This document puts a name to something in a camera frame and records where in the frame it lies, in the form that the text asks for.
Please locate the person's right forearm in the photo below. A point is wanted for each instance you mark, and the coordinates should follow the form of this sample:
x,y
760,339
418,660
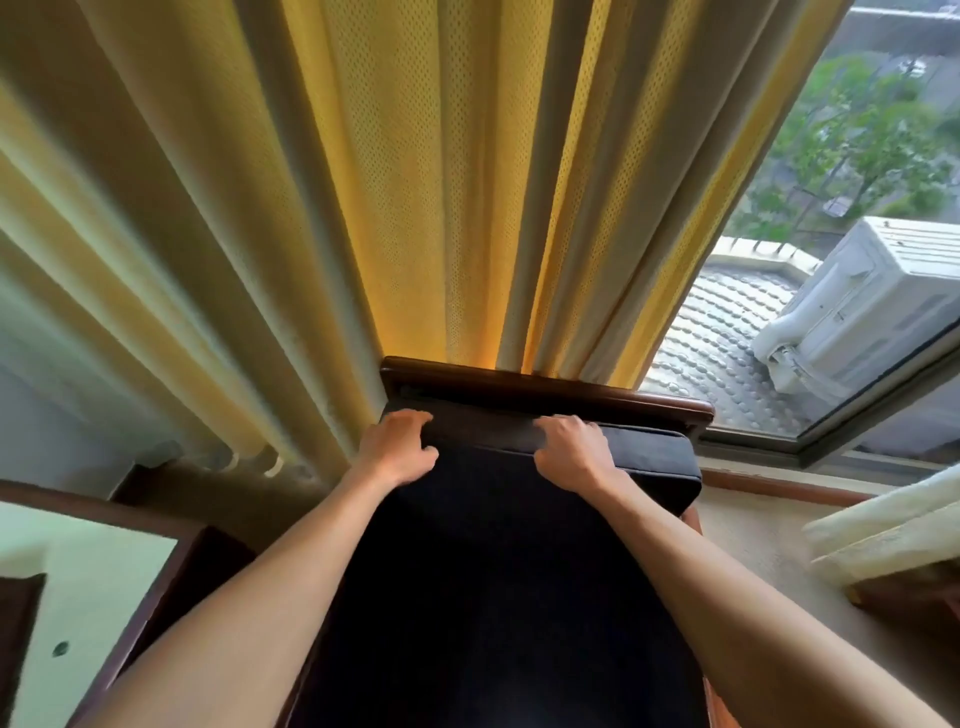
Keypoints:
x,y
750,615

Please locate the person's right hand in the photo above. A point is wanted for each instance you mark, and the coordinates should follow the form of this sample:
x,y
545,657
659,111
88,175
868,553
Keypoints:
x,y
577,457

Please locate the person's left hand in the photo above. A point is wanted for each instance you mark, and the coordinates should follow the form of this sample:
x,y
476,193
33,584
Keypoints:
x,y
394,450

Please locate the person's left forearm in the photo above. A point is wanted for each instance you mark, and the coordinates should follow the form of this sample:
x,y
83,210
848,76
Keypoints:
x,y
247,607

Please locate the black square cushion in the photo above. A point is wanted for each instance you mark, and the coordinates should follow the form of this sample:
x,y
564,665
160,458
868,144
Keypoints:
x,y
652,465

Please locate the dark window frame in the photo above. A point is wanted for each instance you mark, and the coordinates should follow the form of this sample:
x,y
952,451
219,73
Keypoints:
x,y
862,420

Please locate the wooden armchair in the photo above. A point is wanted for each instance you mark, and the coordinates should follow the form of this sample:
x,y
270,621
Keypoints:
x,y
487,600

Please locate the wooden side table cream top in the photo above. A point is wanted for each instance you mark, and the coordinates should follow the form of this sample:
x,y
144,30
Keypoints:
x,y
97,570

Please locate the grey tiled roof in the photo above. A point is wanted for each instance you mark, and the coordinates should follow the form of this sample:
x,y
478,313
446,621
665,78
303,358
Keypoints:
x,y
712,345

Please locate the pale cream curtain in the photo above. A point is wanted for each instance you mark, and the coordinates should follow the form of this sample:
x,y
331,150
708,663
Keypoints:
x,y
885,532

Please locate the green trees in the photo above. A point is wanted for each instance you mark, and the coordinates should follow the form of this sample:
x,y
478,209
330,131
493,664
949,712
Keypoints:
x,y
862,142

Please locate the white outdoor air conditioner unit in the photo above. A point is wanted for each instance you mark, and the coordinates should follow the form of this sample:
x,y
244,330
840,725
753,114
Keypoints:
x,y
862,307

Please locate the dark wooden lamp box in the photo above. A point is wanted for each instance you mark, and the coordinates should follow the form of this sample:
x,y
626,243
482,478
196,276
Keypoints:
x,y
19,637

